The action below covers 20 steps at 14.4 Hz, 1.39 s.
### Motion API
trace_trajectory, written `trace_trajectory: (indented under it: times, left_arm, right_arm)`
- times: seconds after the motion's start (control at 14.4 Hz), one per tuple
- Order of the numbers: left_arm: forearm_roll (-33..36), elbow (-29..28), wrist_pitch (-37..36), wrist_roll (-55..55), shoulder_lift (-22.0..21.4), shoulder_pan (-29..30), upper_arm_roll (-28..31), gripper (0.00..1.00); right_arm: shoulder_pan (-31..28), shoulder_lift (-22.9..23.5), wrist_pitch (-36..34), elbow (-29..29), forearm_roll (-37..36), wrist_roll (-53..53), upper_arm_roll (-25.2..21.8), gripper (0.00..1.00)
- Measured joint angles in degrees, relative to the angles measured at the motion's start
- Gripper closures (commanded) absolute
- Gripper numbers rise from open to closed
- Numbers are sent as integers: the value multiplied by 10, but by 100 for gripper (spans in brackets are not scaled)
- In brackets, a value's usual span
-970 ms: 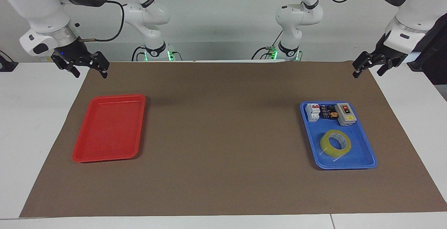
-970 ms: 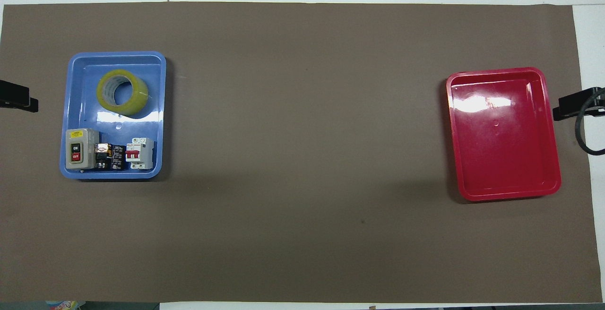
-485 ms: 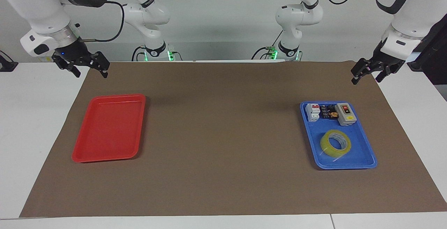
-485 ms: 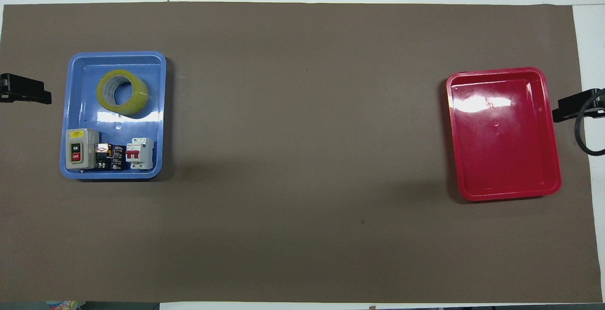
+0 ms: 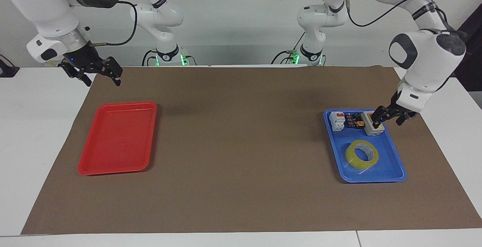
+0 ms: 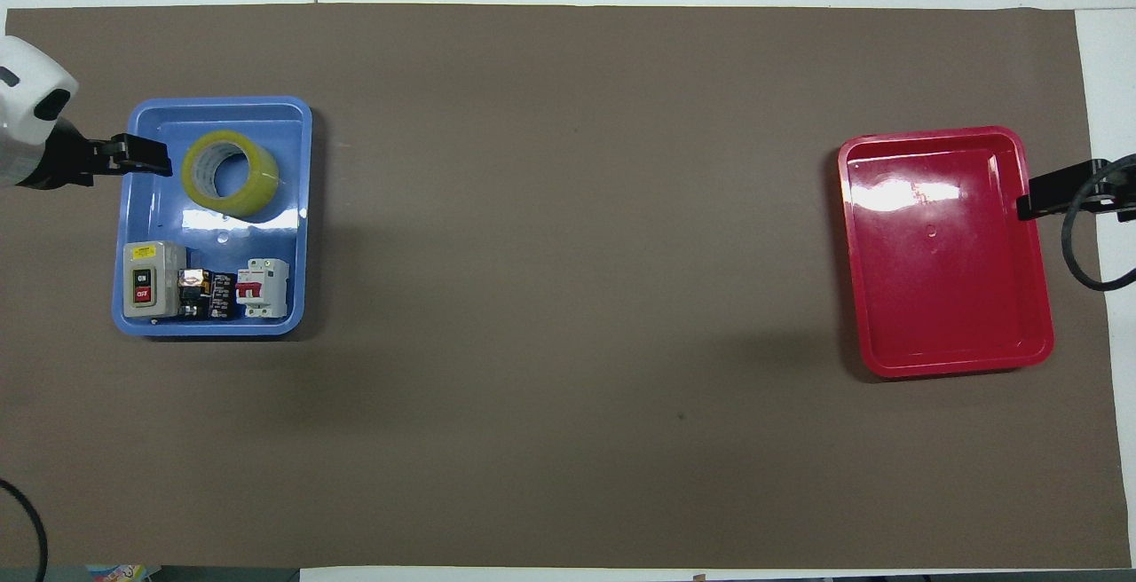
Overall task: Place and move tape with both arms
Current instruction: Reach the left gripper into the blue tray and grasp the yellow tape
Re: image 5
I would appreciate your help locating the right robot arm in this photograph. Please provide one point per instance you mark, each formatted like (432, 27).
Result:
(41, 9)

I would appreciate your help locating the black circuit board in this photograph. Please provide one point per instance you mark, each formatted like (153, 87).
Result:
(352, 121)

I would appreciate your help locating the blue plastic tray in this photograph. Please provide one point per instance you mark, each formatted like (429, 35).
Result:
(388, 166)

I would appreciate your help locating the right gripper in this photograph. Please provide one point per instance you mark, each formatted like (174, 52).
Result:
(84, 57)

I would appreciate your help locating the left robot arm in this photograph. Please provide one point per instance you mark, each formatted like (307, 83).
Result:
(425, 57)

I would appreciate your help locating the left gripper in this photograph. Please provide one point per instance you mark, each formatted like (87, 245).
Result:
(395, 101)

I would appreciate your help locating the yellow tape roll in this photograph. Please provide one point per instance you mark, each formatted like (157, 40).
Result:
(354, 157)

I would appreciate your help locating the grey button box yellow top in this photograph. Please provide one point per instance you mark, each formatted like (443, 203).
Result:
(371, 126)

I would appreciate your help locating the white circuit breaker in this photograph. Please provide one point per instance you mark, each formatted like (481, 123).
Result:
(337, 120)

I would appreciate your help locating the black stand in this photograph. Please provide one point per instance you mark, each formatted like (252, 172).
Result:
(7, 70)

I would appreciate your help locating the red plastic tray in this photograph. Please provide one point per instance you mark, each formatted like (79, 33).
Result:
(118, 137)

